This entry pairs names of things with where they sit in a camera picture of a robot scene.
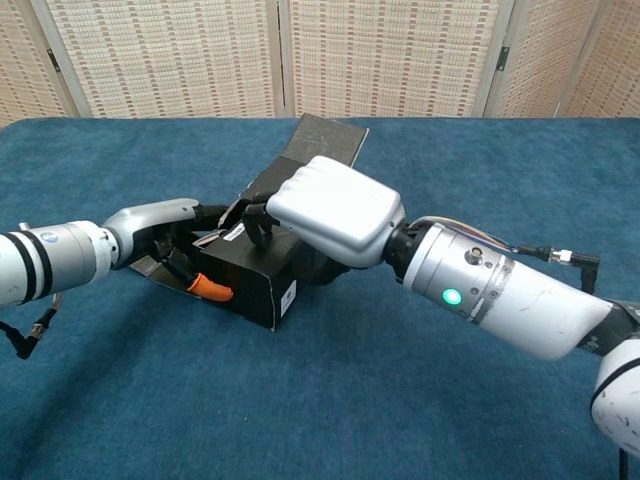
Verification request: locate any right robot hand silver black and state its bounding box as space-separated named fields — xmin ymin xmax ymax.
xmin=242 ymin=154 xmax=406 ymax=286

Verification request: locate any left robot hand orange thumb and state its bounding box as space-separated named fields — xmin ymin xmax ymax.
xmin=102 ymin=197 xmax=236 ymax=304

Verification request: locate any dark cardboard folding box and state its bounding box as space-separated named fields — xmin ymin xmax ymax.
xmin=130 ymin=112 xmax=370 ymax=332

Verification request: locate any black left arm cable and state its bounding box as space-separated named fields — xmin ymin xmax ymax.
xmin=0 ymin=293 xmax=65 ymax=361

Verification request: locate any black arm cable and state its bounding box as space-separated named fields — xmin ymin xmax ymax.
xmin=0 ymin=293 xmax=65 ymax=361
xmin=517 ymin=242 xmax=601 ymax=294

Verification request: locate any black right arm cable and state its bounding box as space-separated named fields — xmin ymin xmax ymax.
xmin=517 ymin=242 xmax=601 ymax=294

